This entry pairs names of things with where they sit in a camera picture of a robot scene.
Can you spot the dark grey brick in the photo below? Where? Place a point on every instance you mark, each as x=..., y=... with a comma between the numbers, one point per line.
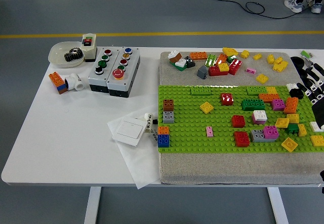
x=190, y=62

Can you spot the brown square brick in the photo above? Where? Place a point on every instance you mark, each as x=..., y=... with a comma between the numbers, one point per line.
x=168, y=105

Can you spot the four-button control box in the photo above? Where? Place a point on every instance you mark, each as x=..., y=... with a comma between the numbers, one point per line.
x=97, y=78

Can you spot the green studded baseplate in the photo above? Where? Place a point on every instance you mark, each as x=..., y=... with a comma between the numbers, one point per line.
x=189, y=134

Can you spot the light green flat plate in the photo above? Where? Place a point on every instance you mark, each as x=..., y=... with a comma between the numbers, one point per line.
x=200, y=90
x=255, y=90

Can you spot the blue square brick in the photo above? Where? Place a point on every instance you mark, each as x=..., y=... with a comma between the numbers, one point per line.
x=163, y=140

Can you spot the black brick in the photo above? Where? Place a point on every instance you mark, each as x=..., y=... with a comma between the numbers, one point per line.
x=294, y=93

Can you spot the grey slope brick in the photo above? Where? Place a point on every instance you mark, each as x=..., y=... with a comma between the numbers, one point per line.
x=202, y=72

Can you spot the red square brick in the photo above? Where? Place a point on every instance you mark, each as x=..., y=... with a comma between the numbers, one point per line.
x=238, y=121
x=241, y=138
x=226, y=99

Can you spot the white wall switch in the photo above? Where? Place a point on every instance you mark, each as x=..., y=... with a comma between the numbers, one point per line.
x=129, y=130

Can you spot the small two-button switch box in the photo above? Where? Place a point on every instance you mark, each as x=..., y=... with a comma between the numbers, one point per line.
x=88, y=50

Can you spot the white pipe tee fitting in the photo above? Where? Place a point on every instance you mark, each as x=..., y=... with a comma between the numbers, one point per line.
x=74, y=81

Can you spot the dark green long brick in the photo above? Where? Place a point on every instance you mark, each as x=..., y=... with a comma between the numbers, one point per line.
x=252, y=105

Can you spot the white table leg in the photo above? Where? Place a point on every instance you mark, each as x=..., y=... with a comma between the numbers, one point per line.
x=278, y=206
x=92, y=206

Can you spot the grey long brick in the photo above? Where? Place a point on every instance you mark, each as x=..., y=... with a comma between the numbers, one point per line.
x=256, y=136

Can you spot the orange blue brown brick stack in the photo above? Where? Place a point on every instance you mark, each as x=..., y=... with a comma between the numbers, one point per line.
x=57, y=81

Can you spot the grey-brown mat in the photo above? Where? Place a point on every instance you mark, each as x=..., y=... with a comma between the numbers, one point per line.
x=227, y=169

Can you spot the brown and white brick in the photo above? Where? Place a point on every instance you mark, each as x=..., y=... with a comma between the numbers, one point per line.
x=174, y=55

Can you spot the black metal gear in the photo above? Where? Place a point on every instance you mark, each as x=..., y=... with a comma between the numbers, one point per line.
x=73, y=55

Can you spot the orange oblong brick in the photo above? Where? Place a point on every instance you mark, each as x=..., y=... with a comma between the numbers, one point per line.
x=290, y=105

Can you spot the red oblong brick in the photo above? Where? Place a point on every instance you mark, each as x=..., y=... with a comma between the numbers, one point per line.
x=235, y=67

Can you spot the lime green brick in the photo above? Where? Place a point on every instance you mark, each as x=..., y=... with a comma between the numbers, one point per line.
x=210, y=60

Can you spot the red long brick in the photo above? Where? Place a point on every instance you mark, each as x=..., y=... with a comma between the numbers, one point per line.
x=214, y=71

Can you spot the grey square brick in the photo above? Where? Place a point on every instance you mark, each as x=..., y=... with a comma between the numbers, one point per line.
x=168, y=117

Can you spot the control box with emergency stop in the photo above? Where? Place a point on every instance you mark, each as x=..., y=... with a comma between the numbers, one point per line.
x=131, y=62

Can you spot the dark green flat brick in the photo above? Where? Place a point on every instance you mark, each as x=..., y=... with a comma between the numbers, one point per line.
x=177, y=68

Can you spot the small metal tool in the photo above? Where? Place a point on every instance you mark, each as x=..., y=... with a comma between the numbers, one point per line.
x=307, y=62

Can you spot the white labelled tube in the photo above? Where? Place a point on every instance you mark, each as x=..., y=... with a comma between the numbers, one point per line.
x=148, y=116

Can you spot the green plastic tool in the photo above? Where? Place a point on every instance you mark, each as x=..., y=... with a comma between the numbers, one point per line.
x=306, y=54

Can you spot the magenta square brick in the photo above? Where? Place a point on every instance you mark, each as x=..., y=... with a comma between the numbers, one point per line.
x=270, y=131
x=277, y=105

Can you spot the orange square brick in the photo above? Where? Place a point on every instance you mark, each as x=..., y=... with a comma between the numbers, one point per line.
x=163, y=130

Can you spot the translucent paper sheet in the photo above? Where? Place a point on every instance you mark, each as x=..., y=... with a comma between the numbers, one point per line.
x=141, y=163

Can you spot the yellow oblong brick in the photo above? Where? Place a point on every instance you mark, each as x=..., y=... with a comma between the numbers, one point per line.
x=229, y=51

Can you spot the pink small brick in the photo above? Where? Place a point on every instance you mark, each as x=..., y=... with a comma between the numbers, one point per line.
x=209, y=131
x=250, y=70

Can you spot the white plastic bowl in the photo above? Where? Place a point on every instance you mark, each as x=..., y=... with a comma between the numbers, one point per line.
x=57, y=53

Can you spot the yellow flat square brick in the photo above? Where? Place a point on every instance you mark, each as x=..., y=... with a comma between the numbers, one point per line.
x=289, y=144
x=206, y=107

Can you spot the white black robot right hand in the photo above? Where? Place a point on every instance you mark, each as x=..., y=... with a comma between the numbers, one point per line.
x=319, y=107

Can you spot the orange long brick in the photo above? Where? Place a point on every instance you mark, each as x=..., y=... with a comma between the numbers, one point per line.
x=198, y=55
x=267, y=97

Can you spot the white on pink brick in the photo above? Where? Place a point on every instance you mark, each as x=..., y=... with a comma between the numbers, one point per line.
x=259, y=116

